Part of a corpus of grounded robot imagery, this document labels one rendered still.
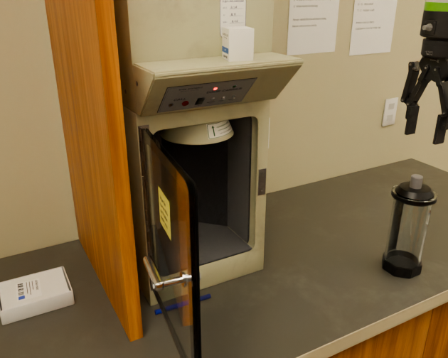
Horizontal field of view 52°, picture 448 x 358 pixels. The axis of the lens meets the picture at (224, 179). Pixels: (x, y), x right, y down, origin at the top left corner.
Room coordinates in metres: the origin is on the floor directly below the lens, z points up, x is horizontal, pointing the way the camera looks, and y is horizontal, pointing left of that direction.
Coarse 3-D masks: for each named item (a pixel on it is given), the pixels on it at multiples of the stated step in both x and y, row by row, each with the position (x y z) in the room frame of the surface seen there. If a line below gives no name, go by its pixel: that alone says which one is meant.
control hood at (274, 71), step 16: (144, 64) 0.87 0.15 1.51; (160, 64) 0.87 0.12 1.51; (176, 64) 0.87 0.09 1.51; (192, 64) 0.87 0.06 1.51; (208, 64) 0.87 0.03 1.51; (224, 64) 0.87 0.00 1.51; (240, 64) 0.87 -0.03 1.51; (256, 64) 0.89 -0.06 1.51; (272, 64) 0.90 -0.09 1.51; (288, 64) 0.92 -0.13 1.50; (144, 80) 0.83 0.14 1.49; (160, 80) 0.80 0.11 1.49; (176, 80) 0.81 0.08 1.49; (192, 80) 0.83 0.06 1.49; (208, 80) 0.85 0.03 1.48; (224, 80) 0.87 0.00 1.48; (256, 80) 0.92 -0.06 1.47; (272, 80) 0.94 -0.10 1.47; (288, 80) 0.97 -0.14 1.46; (144, 96) 0.83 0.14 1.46; (160, 96) 0.83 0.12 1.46; (256, 96) 0.97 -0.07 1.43; (272, 96) 1.00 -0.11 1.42; (144, 112) 0.86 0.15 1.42; (160, 112) 0.88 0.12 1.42
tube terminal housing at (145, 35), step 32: (128, 0) 0.89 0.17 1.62; (160, 0) 0.92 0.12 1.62; (192, 0) 0.95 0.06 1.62; (256, 0) 1.02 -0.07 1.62; (128, 32) 0.89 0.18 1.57; (160, 32) 0.91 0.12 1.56; (192, 32) 0.95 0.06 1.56; (256, 32) 1.02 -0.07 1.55; (128, 64) 0.90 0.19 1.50; (128, 96) 0.92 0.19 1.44; (128, 128) 0.94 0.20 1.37; (160, 128) 0.91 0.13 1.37; (256, 128) 1.05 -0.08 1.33; (128, 160) 0.95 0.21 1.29; (256, 160) 1.05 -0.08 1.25; (256, 192) 1.02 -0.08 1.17; (256, 224) 1.03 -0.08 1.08; (256, 256) 1.03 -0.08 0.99
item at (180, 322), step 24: (144, 144) 0.85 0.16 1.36; (168, 168) 0.69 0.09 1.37; (168, 192) 0.70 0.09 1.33; (192, 192) 0.59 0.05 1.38; (192, 216) 0.59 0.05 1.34; (168, 240) 0.72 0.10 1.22; (192, 240) 0.59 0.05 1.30; (168, 264) 0.73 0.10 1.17; (192, 264) 0.59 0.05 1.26; (168, 288) 0.74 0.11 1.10; (192, 288) 0.59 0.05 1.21; (168, 312) 0.75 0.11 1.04; (192, 312) 0.59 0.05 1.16; (192, 336) 0.60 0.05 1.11
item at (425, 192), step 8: (416, 176) 1.04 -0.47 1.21; (400, 184) 1.06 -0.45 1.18; (408, 184) 1.06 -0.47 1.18; (416, 184) 1.03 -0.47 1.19; (424, 184) 1.06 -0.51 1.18; (400, 192) 1.03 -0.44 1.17; (408, 192) 1.02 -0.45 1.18; (416, 192) 1.01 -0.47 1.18; (424, 192) 1.01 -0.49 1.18; (432, 192) 1.03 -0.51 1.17
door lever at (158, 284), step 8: (144, 256) 0.69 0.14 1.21; (144, 264) 0.67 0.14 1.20; (152, 264) 0.66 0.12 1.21; (152, 272) 0.64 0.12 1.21; (152, 280) 0.62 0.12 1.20; (160, 280) 0.62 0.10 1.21; (168, 280) 0.62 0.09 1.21; (176, 280) 0.62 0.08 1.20; (184, 280) 0.62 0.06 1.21; (152, 288) 0.61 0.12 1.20; (160, 288) 0.61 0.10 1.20
